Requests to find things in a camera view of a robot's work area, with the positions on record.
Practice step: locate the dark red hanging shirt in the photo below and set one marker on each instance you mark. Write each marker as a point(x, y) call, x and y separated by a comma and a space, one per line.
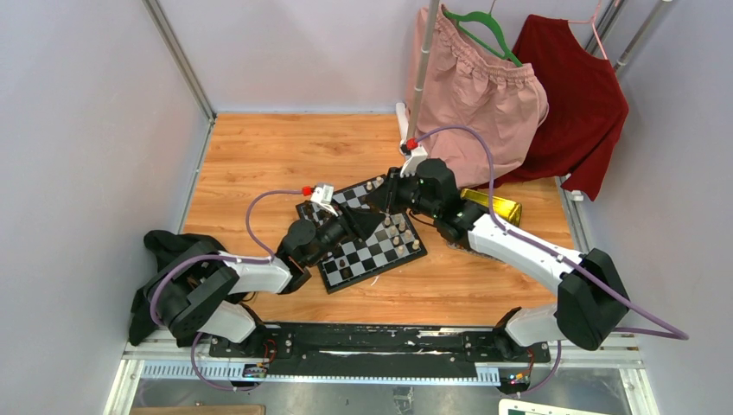
point(587, 109)

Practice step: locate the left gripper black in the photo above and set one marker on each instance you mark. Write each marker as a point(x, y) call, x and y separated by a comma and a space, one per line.
point(364, 221)

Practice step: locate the dark chess piece cluster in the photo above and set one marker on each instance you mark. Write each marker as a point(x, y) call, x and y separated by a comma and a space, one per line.
point(342, 263)

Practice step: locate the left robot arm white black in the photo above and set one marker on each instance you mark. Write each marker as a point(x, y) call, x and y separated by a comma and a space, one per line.
point(266, 274)

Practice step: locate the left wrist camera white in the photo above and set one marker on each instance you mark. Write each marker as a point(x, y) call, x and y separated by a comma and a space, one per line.
point(321, 195)

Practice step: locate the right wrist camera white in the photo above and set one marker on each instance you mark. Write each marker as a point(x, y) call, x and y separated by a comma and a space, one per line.
point(414, 154)

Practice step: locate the yellow transparent piece tray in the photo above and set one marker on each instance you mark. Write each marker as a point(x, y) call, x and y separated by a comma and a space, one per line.
point(508, 210)

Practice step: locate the pink hanging shorts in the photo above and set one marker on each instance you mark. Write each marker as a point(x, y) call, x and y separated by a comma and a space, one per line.
point(482, 112)

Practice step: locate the black cloth heap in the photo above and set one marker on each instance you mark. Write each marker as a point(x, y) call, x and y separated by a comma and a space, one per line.
point(154, 252)

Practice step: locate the white clothes rack stand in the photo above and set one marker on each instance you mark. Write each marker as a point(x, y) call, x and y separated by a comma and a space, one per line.
point(408, 112)

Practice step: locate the pink clothes hanger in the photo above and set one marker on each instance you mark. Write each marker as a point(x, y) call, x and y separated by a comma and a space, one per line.
point(595, 33)

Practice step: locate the row of light chess pieces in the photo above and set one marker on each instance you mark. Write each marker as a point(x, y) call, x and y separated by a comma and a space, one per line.
point(398, 230)

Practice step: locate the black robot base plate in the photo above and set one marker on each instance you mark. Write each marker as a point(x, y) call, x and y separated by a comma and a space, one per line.
point(388, 354)

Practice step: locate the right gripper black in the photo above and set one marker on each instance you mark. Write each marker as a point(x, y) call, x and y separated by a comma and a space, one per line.
point(385, 197)

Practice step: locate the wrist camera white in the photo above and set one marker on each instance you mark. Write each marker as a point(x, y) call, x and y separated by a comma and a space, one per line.
point(414, 154)
point(321, 195)

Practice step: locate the black white chess board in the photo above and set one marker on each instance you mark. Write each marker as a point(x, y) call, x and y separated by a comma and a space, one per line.
point(365, 258)

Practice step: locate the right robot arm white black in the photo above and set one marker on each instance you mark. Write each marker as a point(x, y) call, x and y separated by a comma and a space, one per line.
point(590, 296)

